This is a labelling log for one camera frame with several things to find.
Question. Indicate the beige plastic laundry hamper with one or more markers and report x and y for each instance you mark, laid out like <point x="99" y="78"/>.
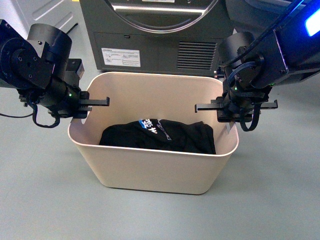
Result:
<point x="136" y="96"/>

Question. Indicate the black printed t-shirt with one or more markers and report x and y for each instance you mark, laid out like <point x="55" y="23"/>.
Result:
<point x="161" y="134"/>

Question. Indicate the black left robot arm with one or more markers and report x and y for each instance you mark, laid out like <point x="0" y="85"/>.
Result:
<point x="41" y="70"/>

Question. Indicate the grey tumble dryer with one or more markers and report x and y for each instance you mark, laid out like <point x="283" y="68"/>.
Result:
<point x="177" y="37"/>

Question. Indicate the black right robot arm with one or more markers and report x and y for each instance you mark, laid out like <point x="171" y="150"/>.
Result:
<point x="276" y="42"/>

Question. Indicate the white washing machine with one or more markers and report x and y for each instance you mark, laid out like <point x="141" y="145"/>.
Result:
<point x="22" y="14"/>

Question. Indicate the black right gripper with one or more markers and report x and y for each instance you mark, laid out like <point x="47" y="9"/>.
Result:
<point x="239" y="105"/>

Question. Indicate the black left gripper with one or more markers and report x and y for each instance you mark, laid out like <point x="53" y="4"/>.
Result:
<point x="75" y="103"/>

